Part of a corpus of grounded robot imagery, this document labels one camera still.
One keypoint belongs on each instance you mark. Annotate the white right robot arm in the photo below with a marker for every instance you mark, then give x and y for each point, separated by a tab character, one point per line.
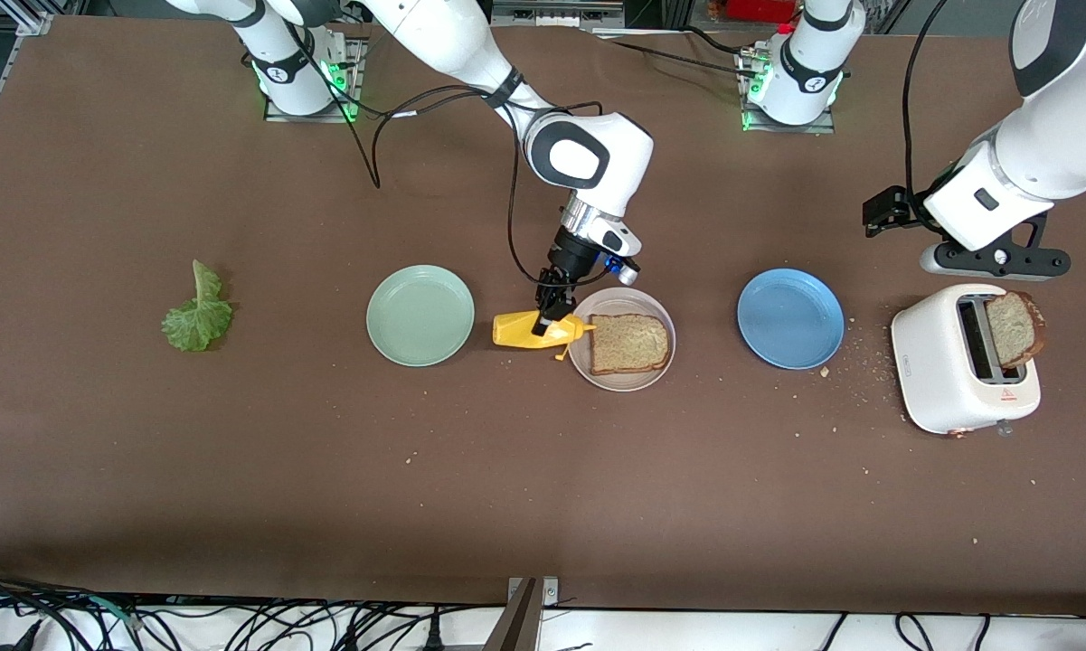
628	172

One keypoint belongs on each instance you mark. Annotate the green lettuce leaf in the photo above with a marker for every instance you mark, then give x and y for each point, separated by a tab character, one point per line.
197	325

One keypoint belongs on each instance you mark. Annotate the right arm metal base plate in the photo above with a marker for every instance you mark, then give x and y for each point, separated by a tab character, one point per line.
276	115

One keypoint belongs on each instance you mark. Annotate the black left camera bracket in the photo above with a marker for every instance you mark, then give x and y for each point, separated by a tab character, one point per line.
1004	262

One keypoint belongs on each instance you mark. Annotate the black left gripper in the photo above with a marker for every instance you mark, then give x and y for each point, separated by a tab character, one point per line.
886	210

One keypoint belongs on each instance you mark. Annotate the blue plate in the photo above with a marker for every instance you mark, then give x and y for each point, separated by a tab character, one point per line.
791	318

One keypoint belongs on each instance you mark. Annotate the aluminium frame rail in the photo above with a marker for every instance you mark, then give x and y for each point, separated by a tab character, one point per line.
34	24

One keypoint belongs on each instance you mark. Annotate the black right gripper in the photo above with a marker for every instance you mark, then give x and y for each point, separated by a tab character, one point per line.
572	253

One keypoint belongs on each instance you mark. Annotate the beige plate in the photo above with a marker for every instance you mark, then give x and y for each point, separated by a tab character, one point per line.
578	357

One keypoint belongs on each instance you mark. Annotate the metal table edge bracket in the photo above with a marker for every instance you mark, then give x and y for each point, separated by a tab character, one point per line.
520	624

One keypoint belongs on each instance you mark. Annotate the pale green plate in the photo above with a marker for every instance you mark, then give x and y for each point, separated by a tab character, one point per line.
420	316

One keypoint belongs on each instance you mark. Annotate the black power plug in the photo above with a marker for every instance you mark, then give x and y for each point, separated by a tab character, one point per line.
434	633

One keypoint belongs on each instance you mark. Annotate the yellow mustard squeeze bottle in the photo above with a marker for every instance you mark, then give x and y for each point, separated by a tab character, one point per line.
515	330

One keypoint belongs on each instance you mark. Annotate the white toaster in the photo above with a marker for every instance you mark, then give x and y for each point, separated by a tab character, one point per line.
936	371

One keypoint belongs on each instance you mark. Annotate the grey box behind table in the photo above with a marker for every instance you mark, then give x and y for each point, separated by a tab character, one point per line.
552	14

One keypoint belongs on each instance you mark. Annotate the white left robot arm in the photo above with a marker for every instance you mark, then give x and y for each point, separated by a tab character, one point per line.
1049	154

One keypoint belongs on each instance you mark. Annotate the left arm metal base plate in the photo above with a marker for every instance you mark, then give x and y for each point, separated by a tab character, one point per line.
814	128

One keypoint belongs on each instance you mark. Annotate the red box behind table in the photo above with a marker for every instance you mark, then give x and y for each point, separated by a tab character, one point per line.
760	9

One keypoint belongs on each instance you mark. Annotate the brown bread slice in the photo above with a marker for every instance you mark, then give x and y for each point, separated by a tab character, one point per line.
628	344
1013	327

